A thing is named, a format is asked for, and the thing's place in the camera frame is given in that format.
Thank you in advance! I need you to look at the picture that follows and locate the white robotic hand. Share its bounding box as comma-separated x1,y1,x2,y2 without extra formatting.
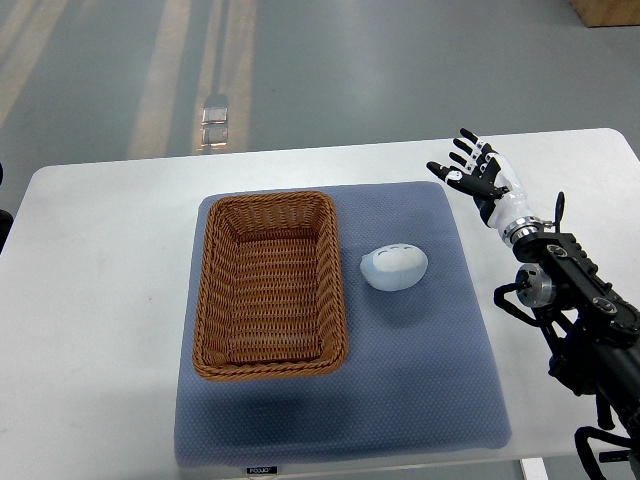
426,128,536,240

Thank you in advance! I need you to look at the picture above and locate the metal floor plate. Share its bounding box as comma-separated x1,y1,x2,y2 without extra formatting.
201,106,228,148

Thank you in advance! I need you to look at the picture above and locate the blue plush toy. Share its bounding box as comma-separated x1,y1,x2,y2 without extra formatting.
360,243,429,292

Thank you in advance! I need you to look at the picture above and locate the blue quilted mat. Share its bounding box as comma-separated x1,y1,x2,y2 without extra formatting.
174,182,511,468

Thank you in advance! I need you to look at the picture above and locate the brown cardboard box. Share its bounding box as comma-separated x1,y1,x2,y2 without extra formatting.
570,0,639,28

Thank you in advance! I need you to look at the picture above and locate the brown wicker basket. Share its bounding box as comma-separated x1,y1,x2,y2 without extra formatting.
192,191,348,382

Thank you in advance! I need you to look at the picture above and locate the black object at left edge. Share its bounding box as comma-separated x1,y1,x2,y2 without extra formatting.
0,162,14,254

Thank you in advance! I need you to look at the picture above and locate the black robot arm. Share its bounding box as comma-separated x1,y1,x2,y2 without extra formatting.
426,129,639,479

